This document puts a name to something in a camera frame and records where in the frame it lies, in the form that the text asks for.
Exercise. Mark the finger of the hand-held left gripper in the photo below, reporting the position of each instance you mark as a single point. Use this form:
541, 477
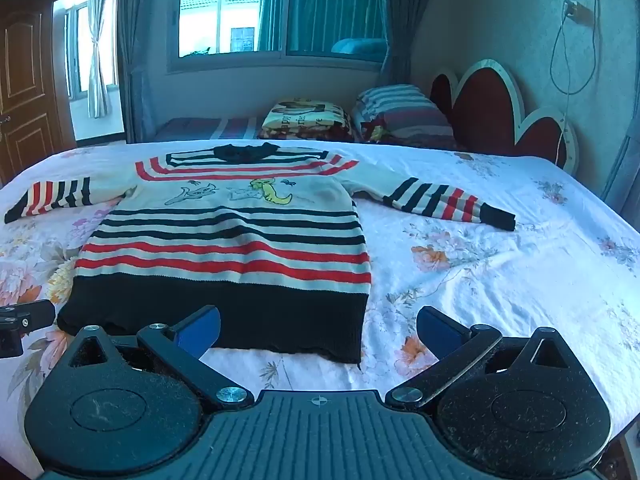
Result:
35, 314

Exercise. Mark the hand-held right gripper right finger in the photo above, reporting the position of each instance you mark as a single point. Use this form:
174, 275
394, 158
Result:
440, 332

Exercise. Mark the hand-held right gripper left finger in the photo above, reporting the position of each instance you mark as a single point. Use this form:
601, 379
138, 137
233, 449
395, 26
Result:
201, 331

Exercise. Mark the striped knit sweater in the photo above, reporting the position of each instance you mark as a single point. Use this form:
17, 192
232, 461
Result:
225, 240

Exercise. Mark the white floral bedsheet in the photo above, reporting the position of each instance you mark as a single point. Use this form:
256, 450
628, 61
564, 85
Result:
475, 285

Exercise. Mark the striped mattress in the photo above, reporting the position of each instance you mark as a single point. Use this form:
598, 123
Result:
210, 127

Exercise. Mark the brown wooden door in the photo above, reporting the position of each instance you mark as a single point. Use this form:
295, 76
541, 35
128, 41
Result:
30, 90

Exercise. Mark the striped pillow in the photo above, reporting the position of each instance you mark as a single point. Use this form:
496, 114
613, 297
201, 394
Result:
405, 110

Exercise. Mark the red scalloped headboard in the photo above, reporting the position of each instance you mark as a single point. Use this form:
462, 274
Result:
487, 105

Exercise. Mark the folded printed blanket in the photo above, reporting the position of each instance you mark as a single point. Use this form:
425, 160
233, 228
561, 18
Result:
305, 117

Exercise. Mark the white sheer curtain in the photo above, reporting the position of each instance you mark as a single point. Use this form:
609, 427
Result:
97, 50

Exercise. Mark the grey curtain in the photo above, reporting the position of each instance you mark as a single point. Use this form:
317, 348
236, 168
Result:
137, 50
405, 20

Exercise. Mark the sliding glass window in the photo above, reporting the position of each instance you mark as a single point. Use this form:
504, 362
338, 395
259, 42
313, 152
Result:
225, 10

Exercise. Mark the teal curtain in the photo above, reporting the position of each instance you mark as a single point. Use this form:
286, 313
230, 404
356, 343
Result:
325, 5

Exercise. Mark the wall socket with plug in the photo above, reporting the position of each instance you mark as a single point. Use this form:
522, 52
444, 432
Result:
575, 11

